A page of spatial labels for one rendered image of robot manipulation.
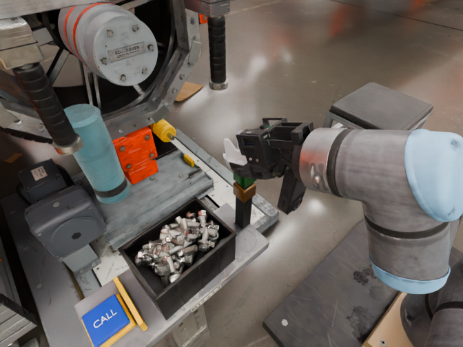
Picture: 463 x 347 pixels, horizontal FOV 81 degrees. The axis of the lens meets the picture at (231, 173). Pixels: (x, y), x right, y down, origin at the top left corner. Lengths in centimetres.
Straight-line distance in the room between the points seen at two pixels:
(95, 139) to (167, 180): 57
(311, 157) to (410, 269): 18
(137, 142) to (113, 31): 37
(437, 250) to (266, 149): 24
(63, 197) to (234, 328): 72
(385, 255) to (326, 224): 96
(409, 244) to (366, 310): 52
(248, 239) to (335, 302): 30
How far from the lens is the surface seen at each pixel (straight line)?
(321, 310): 83
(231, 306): 112
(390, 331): 83
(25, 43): 48
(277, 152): 43
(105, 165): 71
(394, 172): 32
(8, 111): 74
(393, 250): 39
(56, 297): 115
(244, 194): 60
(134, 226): 114
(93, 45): 58
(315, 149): 36
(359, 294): 88
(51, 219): 96
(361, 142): 34
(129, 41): 60
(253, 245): 70
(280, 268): 119
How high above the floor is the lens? 106
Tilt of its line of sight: 45 degrees down
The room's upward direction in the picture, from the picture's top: straight up
